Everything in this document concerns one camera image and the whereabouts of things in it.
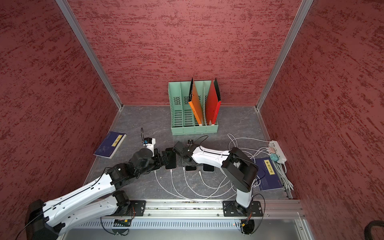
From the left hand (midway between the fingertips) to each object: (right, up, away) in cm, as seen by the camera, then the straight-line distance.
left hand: (164, 156), depth 77 cm
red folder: (+28, +30, +23) cm, 47 cm away
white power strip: (+70, -1, +15) cm, 71 cm away
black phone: (+13, -9, +8) cm, 17 cm away
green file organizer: (+7, +19, +33) cm, 39 cm away
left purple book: (-40, +2, +18) cm, 44 cm away
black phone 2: (+24, -10, +10) cm, 28 cm away
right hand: (+13, -8, +11) cm, 19 cm away
